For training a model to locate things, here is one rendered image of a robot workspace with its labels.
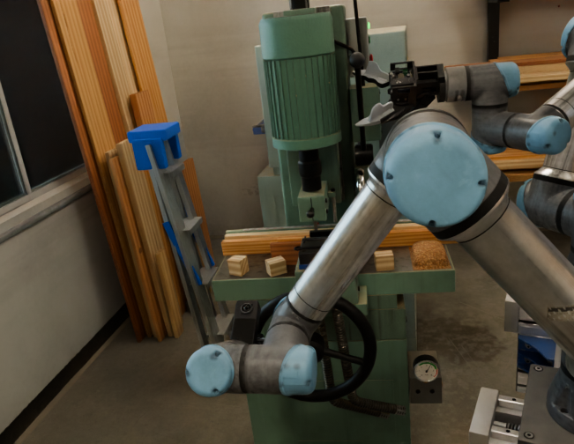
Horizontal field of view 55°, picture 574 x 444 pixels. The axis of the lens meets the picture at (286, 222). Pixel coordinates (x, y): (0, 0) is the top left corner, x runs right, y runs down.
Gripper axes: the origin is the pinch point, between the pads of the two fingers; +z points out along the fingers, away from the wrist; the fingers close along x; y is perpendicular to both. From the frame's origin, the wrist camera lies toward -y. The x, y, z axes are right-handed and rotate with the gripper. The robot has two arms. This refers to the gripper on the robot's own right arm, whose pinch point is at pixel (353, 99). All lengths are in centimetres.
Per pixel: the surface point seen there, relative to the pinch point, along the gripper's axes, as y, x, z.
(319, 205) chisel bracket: -22.7, 14.6, 10.4
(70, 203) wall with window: -111, -43, 140
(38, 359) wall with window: -119, 30, 144
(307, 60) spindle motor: 5.8, -8.0, 9.7
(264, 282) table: -26.2, 33.5, 25.1
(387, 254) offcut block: -24.2, 28.4, -5.8
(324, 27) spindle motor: 8.9, -14.3, 5.5
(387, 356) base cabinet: -43, 49, -4
